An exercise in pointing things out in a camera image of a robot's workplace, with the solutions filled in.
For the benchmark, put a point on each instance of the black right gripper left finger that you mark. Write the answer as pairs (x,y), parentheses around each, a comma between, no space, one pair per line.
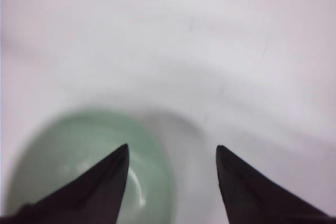
(94,197)

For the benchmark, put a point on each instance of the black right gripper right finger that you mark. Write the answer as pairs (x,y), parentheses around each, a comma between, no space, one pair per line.
(251,197)

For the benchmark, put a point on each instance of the light green bowl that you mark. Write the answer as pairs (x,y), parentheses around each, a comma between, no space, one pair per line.
(71,145)

